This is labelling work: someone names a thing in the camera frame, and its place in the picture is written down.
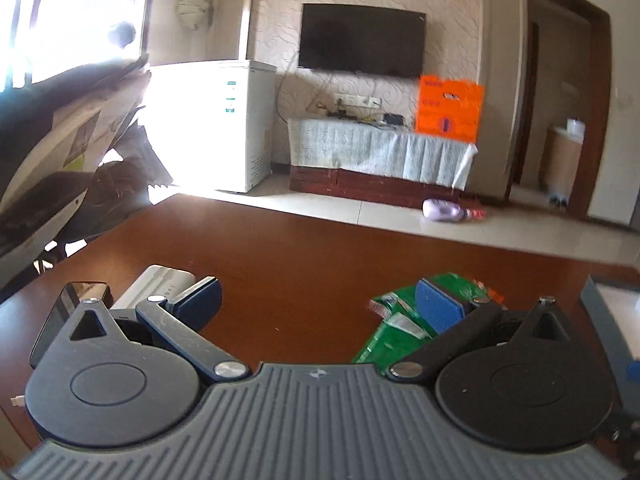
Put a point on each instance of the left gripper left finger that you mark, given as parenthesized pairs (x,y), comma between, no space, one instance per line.
(176,324)

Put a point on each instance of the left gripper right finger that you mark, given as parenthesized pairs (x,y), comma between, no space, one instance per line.
(459,323)

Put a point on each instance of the green snack bag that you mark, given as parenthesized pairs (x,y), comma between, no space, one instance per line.
(403,329)

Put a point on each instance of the red item on floor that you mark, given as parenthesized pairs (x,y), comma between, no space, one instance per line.
(476,214)

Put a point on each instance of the black smartphone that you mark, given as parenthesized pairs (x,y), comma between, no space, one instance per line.
(68,299)

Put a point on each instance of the pair of slippers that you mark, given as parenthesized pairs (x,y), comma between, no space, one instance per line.
(558,202)

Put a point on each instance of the red tv cabinet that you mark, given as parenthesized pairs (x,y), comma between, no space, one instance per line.
(343,183)

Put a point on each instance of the grey shallow box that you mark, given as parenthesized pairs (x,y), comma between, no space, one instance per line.
(613,309)

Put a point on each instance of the white patterned cabinet cloth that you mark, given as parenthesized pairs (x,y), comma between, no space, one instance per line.
(382,151)

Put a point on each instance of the dark scooter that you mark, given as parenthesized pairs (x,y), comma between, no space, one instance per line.
(54,135)

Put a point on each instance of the kitchen counter cabinet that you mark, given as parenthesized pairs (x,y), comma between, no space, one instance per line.
(559,163)

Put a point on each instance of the white chest freezer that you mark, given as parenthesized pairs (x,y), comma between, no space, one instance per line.
(210,123)

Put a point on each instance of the orange cardboard box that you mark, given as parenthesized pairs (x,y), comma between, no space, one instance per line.
(449,108)

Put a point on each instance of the white pot on counter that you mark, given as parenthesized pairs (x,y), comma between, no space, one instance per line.
(576,129)

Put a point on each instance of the black wall television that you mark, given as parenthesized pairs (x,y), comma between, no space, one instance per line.
(362,40)

